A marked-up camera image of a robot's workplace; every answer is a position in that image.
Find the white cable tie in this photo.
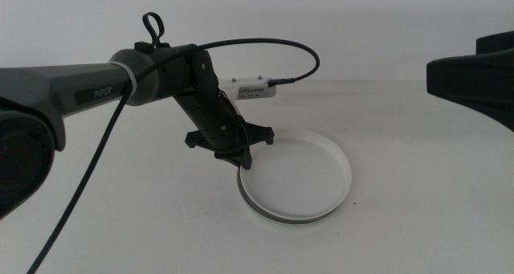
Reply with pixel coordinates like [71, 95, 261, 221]
[113, 60, 138, 106]

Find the white shallow bowl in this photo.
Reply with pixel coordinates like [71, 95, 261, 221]
[239, 129, 353, 223]

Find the pale green shallow bowl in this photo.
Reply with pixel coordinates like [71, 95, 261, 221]
[244, 209, 334, 227]

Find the black braided cable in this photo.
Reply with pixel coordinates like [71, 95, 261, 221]
[27, 38, 321, 274]

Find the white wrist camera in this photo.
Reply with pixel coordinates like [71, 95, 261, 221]
[218, 76, 278, 114]

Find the black strap loop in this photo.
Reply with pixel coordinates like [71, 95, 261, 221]
[134, 11, 166, 52]

